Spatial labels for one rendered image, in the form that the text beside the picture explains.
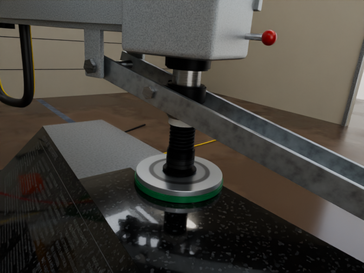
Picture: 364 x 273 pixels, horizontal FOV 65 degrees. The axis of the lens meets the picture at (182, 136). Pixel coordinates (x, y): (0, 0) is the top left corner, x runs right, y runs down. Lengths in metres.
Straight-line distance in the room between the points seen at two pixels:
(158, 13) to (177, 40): 0.06
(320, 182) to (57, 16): 0.65
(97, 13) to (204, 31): 0.25
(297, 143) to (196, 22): 0.33
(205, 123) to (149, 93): 0.14
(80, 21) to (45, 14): 0.11
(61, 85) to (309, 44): 4.49
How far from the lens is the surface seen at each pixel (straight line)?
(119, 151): 0.88
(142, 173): 0.69
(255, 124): 0.66
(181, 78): 0.62
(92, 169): 0.77
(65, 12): 0.73
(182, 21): 0.53
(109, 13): 0.64
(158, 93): 0.62
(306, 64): 5.73
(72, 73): 5.77
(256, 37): 0.66
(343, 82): 5.47
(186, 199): 0.63
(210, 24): 0.51
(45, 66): 5.61
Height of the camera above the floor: 1.16
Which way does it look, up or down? 19 degrees down
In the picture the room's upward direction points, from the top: 5 degrees clockwise
